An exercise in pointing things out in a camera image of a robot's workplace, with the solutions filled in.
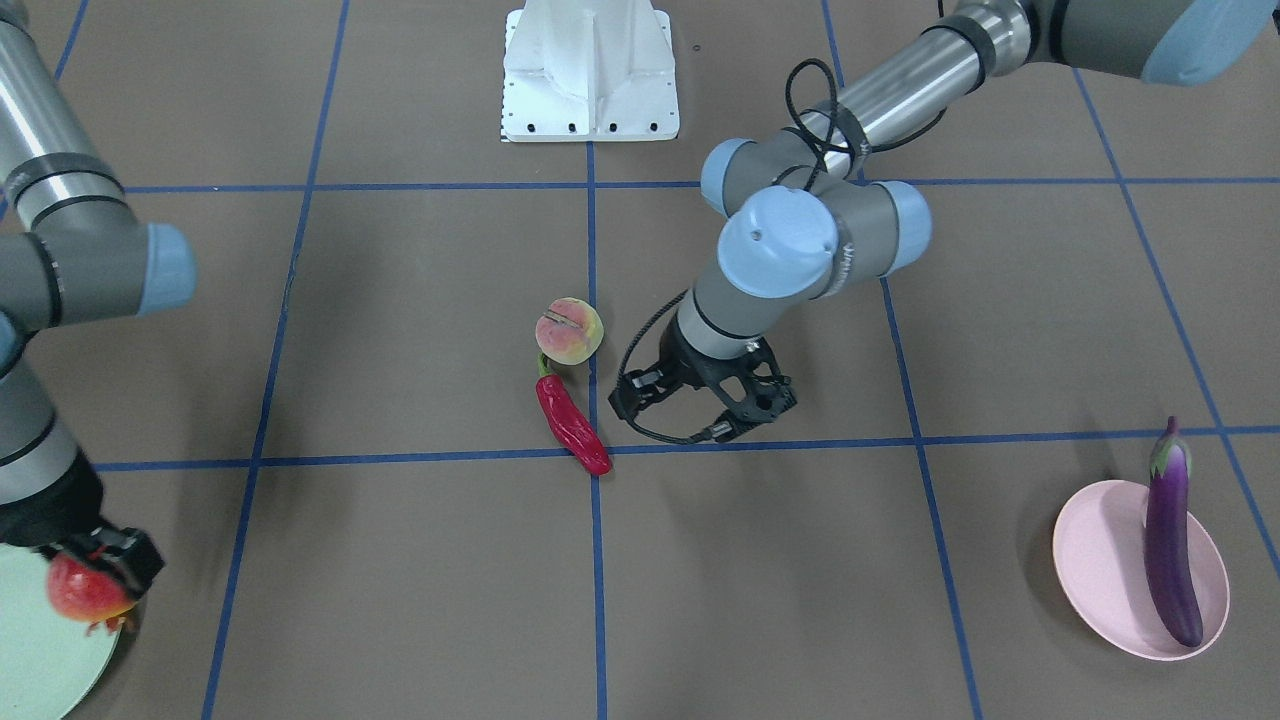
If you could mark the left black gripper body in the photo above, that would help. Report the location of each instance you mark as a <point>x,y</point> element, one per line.
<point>682,366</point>

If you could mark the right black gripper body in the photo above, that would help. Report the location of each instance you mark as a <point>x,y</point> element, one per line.
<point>62,511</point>

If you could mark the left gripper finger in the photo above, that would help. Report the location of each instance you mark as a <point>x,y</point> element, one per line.
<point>636,391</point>

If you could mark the red pomegranate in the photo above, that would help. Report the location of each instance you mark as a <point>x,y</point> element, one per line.
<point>87,596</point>

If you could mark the red chili pepper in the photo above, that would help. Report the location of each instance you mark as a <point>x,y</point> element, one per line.
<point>566,422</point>

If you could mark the peach fruit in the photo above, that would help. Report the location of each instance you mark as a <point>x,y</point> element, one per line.
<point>569,331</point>

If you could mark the purple eggplant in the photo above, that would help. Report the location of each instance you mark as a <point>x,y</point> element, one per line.
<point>1166,545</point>

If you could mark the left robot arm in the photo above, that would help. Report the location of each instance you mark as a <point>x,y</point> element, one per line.
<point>798,228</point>

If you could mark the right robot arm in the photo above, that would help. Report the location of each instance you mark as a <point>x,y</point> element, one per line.
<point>82,256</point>

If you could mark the green plate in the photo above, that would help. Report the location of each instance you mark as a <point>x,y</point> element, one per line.
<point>49,664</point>

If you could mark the pink plate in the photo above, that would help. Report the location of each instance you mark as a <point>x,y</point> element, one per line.
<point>1098,554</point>

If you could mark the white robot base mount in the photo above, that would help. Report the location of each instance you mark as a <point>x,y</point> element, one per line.
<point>589,71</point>

